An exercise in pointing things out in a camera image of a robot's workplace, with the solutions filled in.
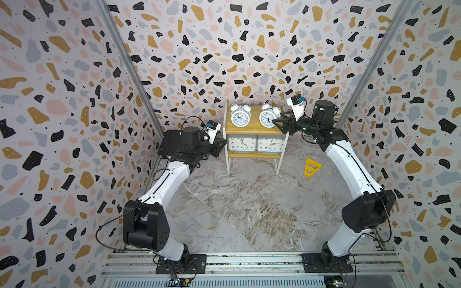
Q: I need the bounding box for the white twin-bell clock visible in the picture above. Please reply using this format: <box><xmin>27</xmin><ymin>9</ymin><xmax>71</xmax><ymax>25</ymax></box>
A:
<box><xmin>230</xmin><ymin>104</ymin><xmax>252</xmax><ymax>128</ymax></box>
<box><xmin>259</xmin><ymin>103</ymin><xmax>281</xmax><ymax>128</ymax></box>

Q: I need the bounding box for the grey square alarm clock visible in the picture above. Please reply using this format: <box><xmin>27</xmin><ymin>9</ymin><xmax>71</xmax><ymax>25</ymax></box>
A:
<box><xmin>228</xmin><ymin>134</ymin><xmax>258</xmax><ymax>153</ymax></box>
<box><xmin>256</xmin><ymin>135</ymin><xmax>285</xmax><ymax>154</ymax></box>

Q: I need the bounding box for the wooden two-tier shelf white frame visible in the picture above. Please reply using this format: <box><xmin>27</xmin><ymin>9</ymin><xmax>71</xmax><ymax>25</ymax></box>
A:
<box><xmin>222</xmin><ymin>102</ymin><xmax>288</xmax><ymax>175</ymax></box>

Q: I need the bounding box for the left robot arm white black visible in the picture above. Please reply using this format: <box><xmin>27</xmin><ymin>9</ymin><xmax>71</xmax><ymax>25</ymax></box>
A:
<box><xmin>123</xmin><ymin>121</ymin><xmax>227</xmax><ymax>262</ymax></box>

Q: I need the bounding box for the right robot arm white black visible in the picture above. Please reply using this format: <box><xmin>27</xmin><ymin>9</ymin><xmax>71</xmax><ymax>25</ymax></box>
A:
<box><xmin>273</xmin><ymin>94</ymin><xmax>396</xmax><ymax>265</ymax></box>

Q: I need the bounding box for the black case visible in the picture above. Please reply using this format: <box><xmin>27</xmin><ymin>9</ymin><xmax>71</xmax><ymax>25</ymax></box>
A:
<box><xmin>158</xmin><ymin>129</ymin><xmax>211</xmax><ymax>161</ymax></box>

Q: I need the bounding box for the yellow plastic triangle tool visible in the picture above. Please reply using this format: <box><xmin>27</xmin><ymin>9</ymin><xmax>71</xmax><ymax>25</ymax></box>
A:
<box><xmin>304</xmin><ymin>158</ymin><xmax>322</xmax><ymax>178</ymax></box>

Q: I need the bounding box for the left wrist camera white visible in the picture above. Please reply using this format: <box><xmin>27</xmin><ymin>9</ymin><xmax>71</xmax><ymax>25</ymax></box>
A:
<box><xmin>206</xmin><ymin>120</ymin><xmax>222</xmax><ymax>145</ymax></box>

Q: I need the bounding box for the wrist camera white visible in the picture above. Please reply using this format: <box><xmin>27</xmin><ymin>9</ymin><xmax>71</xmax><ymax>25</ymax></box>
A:
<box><xmin>286</xmin><ymin>94</ymin><xmax>307</xmax><ymax>121</ymax></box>
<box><xmin>206</xmin><ymin>120</ymin><xmax>222</xmax><ymax>145</ymax></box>

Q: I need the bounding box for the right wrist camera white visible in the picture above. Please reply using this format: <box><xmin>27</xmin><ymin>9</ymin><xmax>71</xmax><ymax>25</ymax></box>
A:
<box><xmin>286</xmin><ymin>94</ymin><xmax>307</xmax><ymax>121</ymax></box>

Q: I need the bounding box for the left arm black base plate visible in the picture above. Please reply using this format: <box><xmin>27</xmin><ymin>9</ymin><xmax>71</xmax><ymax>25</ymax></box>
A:
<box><xmin>156</xmin><ymin>254</ymin><xmax>206</xmax><ymax>275</ymax></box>

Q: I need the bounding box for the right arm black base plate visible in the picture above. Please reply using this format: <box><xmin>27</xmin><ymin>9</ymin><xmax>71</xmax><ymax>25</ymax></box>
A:
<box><xmin>301</xmin><ymin>253</ymin><xmax>353</xmax><ymax>273</ymax></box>

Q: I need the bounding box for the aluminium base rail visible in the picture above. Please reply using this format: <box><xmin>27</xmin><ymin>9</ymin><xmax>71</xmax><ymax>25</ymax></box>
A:
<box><xmin>102</xmin><ymin>251</ymin><xmax>411</xmax><ymax>288</ymax></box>

